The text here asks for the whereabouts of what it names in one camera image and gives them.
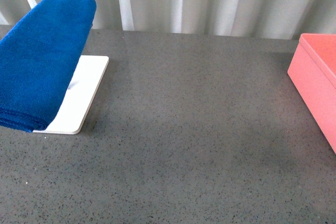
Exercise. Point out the blue microfiber cloth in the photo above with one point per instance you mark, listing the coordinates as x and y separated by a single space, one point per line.
38 58

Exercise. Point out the white rack with wooden bars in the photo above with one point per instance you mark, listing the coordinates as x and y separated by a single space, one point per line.
79 95

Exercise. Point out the white pleated curtain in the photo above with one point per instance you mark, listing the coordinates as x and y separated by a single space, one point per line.
280 19

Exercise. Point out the pink plastic box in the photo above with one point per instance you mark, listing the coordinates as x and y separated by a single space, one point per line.
312 70

